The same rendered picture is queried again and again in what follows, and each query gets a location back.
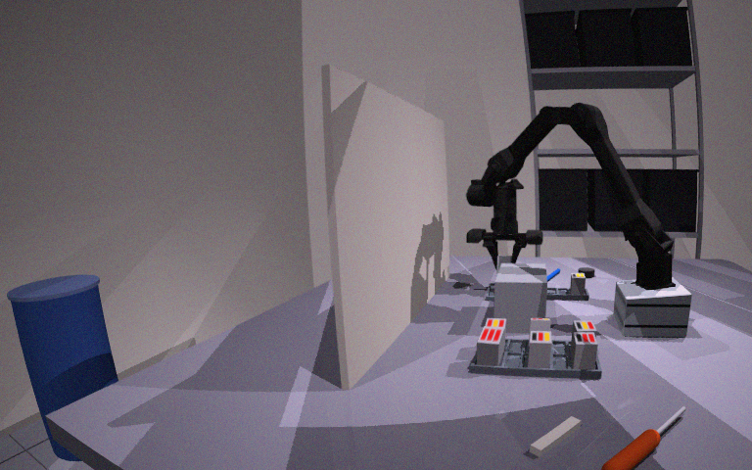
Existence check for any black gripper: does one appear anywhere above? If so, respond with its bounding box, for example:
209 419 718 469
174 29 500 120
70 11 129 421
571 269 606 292
466 208 542 269

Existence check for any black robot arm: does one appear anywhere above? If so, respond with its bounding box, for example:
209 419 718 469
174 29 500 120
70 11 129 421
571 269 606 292
467 103 676 290

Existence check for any red-handled screwdriver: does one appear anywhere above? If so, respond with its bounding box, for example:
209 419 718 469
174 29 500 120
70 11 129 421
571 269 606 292
601 407 685 470

